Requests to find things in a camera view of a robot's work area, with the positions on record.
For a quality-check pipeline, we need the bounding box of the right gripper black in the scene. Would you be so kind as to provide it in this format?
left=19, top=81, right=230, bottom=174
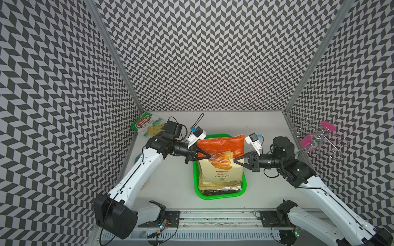
left=234, top=150, right=284, bottom=172

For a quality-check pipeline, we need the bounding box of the orange Chips bag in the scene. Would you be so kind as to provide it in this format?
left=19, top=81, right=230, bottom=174
left=198, top=160, right=244, bottom=191

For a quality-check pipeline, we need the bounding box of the red orange snack bag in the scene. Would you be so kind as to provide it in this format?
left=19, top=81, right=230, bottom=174
left=197, top=135, right=245, bottom=183

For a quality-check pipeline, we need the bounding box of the green plastic basket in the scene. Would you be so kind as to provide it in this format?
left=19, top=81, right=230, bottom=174
left=193, top=134, right=247, bottom=200

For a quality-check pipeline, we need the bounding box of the green red Chuba bag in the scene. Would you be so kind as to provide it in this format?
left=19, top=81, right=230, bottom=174
left=130, top=112, right=167, bottom=138

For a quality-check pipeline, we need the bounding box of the brown dark snack bag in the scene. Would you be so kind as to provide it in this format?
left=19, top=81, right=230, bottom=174
left=201, top=190, right=241, bottom=196

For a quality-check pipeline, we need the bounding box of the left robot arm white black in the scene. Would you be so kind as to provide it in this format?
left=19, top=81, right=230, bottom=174
left=93, top=121, right=211, bottom=239

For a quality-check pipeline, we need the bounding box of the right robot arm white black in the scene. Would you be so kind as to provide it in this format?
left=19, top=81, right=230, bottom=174
left=234, top=134, right=394, bottom=246

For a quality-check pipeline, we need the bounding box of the chrome pink cup stand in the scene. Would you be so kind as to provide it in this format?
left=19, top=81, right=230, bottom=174
left=291, top=118, right=350, bottom=161

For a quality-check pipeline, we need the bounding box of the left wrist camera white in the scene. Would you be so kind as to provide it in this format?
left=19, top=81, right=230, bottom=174
left=187, top=127, right=206, bottom=149

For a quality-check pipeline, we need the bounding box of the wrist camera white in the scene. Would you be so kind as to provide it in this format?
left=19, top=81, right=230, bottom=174
left=187, top=127, right=206, bottom=149
left=245, top=133, right=264, bottom=156

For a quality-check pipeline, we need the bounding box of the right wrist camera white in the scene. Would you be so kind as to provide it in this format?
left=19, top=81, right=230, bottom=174
left=245, top=133, right=264, bottom=156

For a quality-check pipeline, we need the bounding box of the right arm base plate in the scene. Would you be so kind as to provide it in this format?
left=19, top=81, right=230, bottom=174
left=260, top=210, right=294, bottom=228

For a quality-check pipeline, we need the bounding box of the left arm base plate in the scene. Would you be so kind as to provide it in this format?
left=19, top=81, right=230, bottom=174
left=140, top=210, right=181, bottom=228

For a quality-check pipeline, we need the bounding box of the aluminium front rail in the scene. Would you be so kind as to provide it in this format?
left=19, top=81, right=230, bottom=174
left=92, top=208, right=352, bottom=231

